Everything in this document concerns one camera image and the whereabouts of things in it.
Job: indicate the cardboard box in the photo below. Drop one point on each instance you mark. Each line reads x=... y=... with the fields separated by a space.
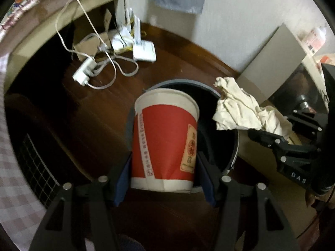
x=86 y=44

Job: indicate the person's right hand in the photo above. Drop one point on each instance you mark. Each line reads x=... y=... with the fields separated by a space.
x=311 y=198

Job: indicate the red paper cup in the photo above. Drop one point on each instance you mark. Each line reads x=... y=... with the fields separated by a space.
x=162 y=141

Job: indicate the white router with antennas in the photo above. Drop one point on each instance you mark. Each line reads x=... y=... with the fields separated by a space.
x=144 y=51

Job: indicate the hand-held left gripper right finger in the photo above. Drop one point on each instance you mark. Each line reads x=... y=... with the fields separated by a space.
x=207 y=185

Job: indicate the white cloth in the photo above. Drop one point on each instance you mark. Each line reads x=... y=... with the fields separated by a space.
x=235 y=104

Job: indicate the small white network box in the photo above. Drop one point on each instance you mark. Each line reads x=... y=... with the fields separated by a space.
x=120 y=40

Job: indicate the pink checked tablecloth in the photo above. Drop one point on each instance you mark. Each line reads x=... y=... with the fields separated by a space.
x=15 y=188

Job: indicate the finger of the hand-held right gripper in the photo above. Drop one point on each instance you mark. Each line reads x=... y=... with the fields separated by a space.
x=264 y=137
x=306 y=121

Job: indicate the white pink bottle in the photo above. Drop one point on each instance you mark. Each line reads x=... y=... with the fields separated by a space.
x=315 y=39

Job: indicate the white power strip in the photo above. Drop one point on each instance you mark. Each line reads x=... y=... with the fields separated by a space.
x=84 y=72

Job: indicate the beige bed frame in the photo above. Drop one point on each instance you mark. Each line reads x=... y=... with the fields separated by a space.
x=52 y=24

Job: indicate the black round waste bin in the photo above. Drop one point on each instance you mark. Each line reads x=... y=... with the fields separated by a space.
x=218 y=146

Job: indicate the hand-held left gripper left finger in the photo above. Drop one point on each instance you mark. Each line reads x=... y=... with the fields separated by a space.
x=121 y=181

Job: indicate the grey flat board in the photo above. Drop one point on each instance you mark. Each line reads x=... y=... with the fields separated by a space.
x=272 y=62

